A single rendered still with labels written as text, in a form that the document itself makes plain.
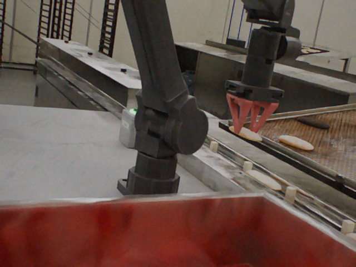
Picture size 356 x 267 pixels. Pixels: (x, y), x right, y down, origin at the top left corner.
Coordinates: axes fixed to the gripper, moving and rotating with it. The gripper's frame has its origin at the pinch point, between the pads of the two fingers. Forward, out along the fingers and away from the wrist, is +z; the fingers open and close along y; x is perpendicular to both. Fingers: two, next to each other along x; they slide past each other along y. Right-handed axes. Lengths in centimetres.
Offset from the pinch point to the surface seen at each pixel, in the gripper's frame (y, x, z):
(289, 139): 14.0, 3.0, 2.2
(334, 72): 251, 248, 2
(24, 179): -42.2, -0.1, 11.4
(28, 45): 82, 700, 58
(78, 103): -8, 92, 16
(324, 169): 9.5, -13.9, 3.4
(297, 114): 30.2, 21.5, -0.3
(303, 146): 14.6, -1.2, 2.3
